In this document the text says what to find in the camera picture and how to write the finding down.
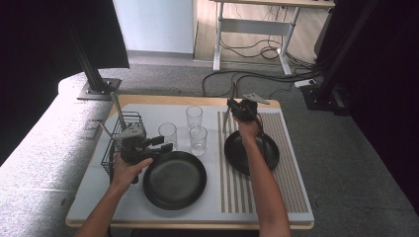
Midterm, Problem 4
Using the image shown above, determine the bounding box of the white partition panel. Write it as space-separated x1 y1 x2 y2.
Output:
111 0 199 55

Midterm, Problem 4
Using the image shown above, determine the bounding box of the black curtain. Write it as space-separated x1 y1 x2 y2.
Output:
0 0 130 176
314 0 419 215

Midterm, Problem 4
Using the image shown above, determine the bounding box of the black metal stand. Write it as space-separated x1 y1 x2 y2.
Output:
299 0 379 117
67 19 123 102

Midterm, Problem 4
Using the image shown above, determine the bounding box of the white power strip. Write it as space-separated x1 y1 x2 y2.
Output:
293 78 317 89

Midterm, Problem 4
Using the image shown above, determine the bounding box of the metal knife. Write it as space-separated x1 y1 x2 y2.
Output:
110 92 127 131

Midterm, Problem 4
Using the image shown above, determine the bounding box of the black plate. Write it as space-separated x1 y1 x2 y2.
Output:
223 130 281 177
142 150 208 211

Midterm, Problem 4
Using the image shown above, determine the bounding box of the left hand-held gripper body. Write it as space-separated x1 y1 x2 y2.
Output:
114 123 156 166

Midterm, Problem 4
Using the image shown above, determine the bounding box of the metal spoon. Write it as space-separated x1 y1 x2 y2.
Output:
98 120 117 145

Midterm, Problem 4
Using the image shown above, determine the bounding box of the person's right hand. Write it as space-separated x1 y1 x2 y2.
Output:
236 118 264 143

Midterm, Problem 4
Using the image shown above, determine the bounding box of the black floor cable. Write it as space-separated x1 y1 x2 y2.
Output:
201 69 317 99
219 33 317 72
235 73 317 99

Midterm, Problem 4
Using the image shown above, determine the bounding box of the white table cloth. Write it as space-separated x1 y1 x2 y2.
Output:
67 103 315 223

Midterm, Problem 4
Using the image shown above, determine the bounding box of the person's left hand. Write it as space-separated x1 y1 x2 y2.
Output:
110 153 155 196

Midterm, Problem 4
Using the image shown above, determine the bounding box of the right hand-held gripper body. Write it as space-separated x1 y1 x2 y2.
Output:
234 92 271 122

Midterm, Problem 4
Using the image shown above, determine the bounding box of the striped woven placemat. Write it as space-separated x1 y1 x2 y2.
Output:
216 111 310 214

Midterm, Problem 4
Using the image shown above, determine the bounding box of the black wire cutlery basket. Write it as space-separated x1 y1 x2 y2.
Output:
100 111 147 176

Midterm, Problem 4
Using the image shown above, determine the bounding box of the white desk frame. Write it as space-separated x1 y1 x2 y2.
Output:
210 0 336 77

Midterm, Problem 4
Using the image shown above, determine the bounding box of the clear drinking glass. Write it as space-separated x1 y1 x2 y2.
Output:
189 125 209 157
158 122 179 151
185 106 204 132

